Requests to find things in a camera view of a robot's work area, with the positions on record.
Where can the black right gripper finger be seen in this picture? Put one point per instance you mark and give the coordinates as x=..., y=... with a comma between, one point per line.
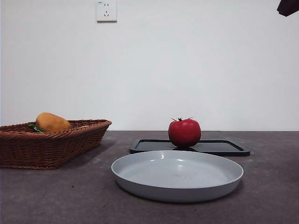
x=289, y=7

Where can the red tomato with green stem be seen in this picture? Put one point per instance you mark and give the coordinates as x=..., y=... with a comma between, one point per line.
x=184, y=134

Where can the black rectangular tray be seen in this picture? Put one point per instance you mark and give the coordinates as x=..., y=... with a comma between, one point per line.
x=222, y=148

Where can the round white plate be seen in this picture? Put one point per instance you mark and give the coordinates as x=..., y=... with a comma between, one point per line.
x=177, y=186

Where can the yellow-brown potato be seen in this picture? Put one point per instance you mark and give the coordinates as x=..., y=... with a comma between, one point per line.
x=53, y=123

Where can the brown wicker basket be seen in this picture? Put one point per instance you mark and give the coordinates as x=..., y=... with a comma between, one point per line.
x=51, y=149

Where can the green chili pepper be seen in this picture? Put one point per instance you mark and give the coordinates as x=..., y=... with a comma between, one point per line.
x=36, y=128

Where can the white wall socket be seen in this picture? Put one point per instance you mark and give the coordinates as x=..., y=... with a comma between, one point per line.
x=107, y=14

